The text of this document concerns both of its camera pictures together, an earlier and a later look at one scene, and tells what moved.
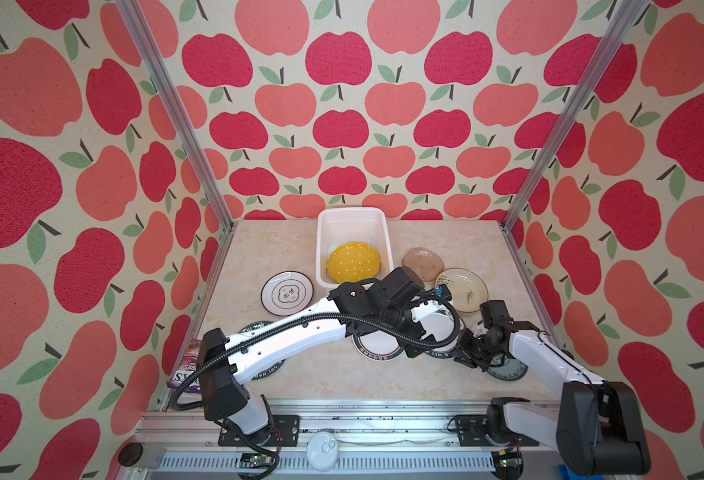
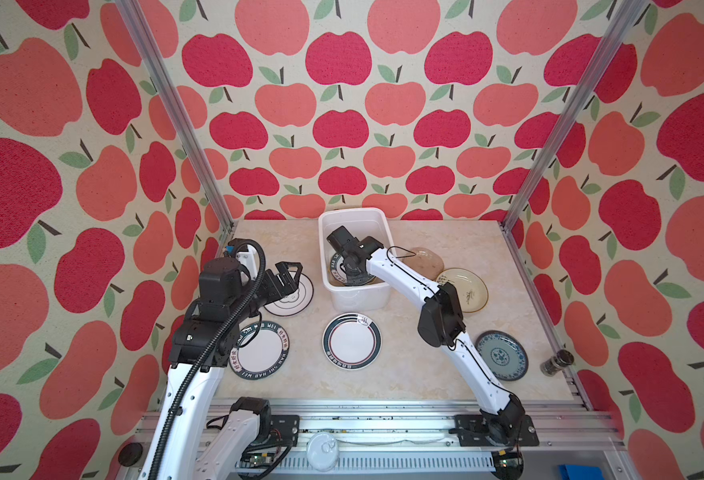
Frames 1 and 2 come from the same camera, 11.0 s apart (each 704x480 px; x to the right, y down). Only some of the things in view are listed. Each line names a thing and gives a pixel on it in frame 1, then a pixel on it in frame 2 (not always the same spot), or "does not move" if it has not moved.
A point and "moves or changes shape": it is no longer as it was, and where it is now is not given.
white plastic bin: (352, 244) does not move
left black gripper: (407, 340) to (290, 284)
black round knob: (130, 454) does not move
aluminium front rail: (501, 439) does not move
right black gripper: (466, 336) to (354, 274)
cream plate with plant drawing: (467, 288) does not move
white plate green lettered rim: (444, 330) moves or changes shape
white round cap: (322, 452) does not move
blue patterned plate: (506, 367) does not move
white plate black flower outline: (287, 293) does not move
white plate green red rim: (377, 345) to (352, 341)
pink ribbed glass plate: (424, 262) does not move
